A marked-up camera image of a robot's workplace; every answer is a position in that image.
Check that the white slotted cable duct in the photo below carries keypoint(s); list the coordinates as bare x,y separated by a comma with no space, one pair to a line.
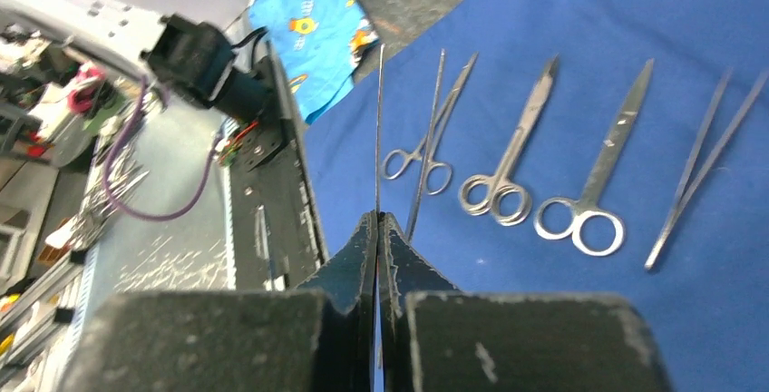
228,228

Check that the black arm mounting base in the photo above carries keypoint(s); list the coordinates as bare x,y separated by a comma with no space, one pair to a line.
278,238

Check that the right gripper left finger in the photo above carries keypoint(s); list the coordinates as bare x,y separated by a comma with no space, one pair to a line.
318,336

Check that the blue surgical drape cloth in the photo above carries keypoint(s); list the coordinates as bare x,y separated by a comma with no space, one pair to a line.
707,300

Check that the steel ring-handled hemostat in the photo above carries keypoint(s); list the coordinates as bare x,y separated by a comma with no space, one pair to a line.
397,161

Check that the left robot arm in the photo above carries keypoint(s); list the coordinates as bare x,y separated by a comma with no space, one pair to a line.
195,60

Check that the long thin steel tweezers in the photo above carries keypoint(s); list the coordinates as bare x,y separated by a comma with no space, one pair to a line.
378,127

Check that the light blue patterned cloth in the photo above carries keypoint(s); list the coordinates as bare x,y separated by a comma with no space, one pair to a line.
320,44

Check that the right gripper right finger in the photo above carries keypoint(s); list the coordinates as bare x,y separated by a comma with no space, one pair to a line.
438,338

